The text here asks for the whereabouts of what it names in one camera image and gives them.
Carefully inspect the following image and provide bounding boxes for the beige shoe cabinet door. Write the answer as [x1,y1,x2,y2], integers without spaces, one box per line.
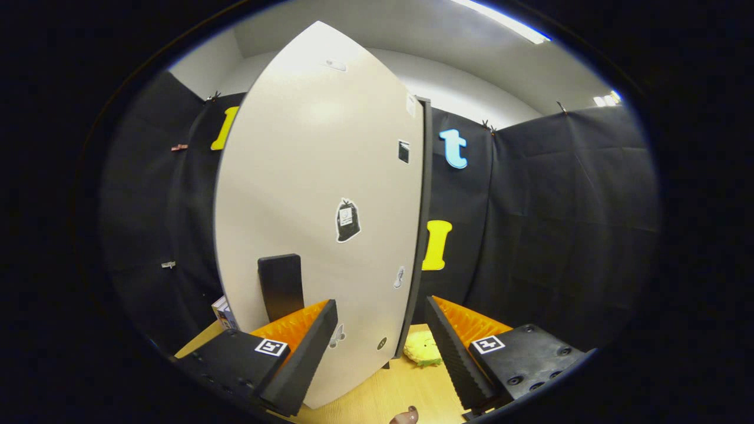
[213,21,426,410]

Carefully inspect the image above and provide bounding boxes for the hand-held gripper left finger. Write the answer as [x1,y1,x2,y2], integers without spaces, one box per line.
[176,299,340,418]

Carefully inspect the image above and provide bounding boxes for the dark grey shoe cabinet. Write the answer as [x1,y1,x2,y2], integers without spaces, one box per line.
[393,97,434,361]

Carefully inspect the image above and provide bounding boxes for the long ceiling light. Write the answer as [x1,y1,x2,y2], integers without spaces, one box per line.
[451,0,552,45]

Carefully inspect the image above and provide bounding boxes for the yellow plush toy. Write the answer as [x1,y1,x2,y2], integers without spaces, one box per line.
[402,330,444,368]

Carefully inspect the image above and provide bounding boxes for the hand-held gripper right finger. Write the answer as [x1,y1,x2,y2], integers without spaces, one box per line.
[424,296,594,416]

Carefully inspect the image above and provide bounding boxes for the black door handle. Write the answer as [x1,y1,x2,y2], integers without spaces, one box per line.
[257,253,305,323]

